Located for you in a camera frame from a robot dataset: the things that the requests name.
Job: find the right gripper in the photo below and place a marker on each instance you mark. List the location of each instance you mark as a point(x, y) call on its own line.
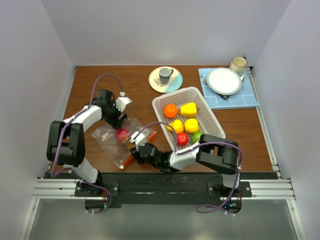
point(136, 155)

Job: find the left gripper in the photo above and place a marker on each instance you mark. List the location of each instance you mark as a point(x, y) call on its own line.
point(116, 123)

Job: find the clear zip top bag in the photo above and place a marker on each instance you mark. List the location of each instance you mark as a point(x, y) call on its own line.
point(116, 142)

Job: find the red fake apple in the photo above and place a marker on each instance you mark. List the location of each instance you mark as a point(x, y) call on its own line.
point(182, 139)

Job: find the orange fake orange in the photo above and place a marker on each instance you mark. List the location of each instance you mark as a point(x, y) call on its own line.
point(170, 111)

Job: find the green fake custard apple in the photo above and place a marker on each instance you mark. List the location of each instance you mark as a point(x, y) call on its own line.
point(196, 137)

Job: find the yellow fake lemon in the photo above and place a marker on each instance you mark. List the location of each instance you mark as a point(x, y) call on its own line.
point(191, 126)

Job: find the yellow fake bell pepper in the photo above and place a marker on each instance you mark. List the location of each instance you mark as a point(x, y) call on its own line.
point(188, 110)

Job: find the yellow fake fruit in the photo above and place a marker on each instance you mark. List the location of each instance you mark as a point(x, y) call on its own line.
point(176, 125)

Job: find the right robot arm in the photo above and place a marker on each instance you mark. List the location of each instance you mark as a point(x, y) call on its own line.
point(216, 153)

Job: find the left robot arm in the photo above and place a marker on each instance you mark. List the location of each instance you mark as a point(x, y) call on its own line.
point(66, 140)

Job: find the white plastic basket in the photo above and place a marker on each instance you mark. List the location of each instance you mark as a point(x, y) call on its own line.
point(208, 123)

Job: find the grey mug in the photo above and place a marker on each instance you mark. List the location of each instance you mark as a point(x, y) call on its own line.
point(164, 75)

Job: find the floral ceramic plate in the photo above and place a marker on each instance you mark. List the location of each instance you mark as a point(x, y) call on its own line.
point(174, 82)

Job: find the metal fork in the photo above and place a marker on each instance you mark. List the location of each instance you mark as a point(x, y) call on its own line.
point(203, 80)

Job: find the white paper plate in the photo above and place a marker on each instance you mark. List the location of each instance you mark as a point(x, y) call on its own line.
point(224, 81)

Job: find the blue checkered cloth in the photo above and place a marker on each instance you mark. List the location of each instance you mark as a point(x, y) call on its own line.
point(244, 98)

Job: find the cream enamel mug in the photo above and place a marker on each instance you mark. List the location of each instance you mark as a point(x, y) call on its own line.
point(238, 64)

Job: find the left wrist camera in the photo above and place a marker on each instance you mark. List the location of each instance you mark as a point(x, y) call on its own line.
point(122, 103)

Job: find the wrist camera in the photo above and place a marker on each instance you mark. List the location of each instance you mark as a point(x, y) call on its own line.
point(122, 103)
point(138, 139)

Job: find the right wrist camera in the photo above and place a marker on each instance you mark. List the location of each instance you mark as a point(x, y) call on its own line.
point(138, 139)

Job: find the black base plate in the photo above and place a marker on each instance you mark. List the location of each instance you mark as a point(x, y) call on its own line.
point(195, 188)

